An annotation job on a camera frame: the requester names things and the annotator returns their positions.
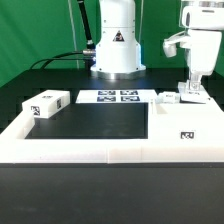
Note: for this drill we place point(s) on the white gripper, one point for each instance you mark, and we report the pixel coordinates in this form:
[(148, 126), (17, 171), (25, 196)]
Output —
[(203, 48)]

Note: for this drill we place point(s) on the small white cabinet part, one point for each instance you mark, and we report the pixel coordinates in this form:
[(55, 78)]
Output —
[(168, 97)]

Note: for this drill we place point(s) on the white cabinet body box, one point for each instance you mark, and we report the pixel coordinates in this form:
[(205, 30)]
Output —
[(185, 121)]

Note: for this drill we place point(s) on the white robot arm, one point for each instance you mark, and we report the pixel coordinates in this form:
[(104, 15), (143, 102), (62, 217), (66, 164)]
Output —
[(118, 54)]

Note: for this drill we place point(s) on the white marker base sheet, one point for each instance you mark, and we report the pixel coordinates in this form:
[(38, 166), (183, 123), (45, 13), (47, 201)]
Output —
[(116, 96)]

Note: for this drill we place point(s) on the white block with marker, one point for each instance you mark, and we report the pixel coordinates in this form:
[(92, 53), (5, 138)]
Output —
[(47, 103)]

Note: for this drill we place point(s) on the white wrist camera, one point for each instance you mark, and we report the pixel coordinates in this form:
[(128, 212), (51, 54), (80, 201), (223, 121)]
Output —
[(170, 45)]

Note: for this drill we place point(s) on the white U-shaped fence frame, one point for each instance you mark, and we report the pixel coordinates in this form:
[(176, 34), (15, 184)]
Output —
[(16, 149)]

